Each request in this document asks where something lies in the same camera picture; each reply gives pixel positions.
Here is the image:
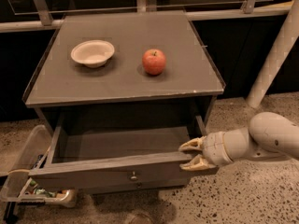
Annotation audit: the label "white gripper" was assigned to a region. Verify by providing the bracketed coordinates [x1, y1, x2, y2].
[178, 132, 233, 172]

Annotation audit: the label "grey top drawer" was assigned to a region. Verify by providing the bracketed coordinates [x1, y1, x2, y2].
[30, 115, 206, 190]

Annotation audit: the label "grey drawer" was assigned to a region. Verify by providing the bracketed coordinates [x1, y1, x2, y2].
[82, 178, 190, 194]
[30, 115, 206, 190]

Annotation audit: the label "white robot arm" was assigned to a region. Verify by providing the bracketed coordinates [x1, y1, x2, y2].
[178, 0, 299, 172]

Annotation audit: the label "grey drawer cabinet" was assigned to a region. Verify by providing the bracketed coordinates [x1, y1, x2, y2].
[21, 10, 226, 195]

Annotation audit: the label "grey bottom drawer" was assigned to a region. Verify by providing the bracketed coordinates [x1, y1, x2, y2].
[82, 178, 190, 194]

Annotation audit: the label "red apple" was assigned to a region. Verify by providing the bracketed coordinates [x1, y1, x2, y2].
[142, 49, 166, 76]

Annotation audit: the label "white paper bowl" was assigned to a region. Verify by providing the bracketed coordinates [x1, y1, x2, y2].
[70, 40, 115, 68]

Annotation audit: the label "metal railing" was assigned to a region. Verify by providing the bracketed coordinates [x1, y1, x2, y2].
[0, 0, 295, 33]

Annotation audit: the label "snack packets in bin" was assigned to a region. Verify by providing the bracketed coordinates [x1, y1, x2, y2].
[18, 176, 73, 203]

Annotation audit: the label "clear plastic bin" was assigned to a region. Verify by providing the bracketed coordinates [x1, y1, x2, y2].
[0, 125, 78, 208]

